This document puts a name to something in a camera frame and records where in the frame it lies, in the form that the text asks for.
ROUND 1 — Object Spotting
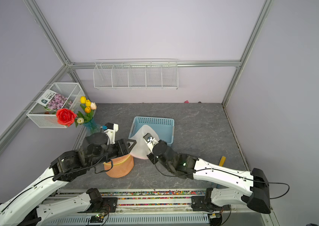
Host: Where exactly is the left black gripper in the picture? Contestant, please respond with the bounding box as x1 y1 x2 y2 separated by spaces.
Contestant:
88 137 137 168

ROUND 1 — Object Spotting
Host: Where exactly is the white mesh laundry bag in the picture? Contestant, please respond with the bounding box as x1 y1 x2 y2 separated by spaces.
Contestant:
129 125 160 160

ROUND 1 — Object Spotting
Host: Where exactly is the orange mesh laundry bag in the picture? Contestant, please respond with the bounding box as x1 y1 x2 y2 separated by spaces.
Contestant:
103 154 134 178

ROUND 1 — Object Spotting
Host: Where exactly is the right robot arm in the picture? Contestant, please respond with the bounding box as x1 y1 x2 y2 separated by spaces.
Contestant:
146 138 272 214

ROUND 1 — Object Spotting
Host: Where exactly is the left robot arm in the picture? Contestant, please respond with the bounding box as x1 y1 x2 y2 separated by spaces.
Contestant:
0 132 136 226

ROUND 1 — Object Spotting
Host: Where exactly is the light blue plastic basket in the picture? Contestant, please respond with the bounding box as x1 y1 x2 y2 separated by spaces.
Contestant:
128 116 174 146

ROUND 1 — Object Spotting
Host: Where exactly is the tulip bouquet in vase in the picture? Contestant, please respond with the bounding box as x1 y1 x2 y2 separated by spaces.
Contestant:
75 96 101 135

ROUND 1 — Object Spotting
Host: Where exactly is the red artificial rose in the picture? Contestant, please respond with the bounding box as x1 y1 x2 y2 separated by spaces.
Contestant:
56 108 77 127

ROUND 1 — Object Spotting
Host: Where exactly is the purple flower packet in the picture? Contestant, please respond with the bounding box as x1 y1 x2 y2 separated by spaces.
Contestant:
36 89 73 111

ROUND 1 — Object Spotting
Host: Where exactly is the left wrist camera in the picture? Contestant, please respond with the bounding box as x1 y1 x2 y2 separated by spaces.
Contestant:
102 122 119 145

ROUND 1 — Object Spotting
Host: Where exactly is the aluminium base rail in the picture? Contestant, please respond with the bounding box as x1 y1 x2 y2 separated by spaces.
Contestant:
36 188 279 226

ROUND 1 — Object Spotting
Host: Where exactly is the long white wire shelf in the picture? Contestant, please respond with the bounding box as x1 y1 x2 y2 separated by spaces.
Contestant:
93 58 179 89

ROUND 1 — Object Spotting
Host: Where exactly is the white wire corner basket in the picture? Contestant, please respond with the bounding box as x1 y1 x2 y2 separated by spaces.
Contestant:
27 82 85 129

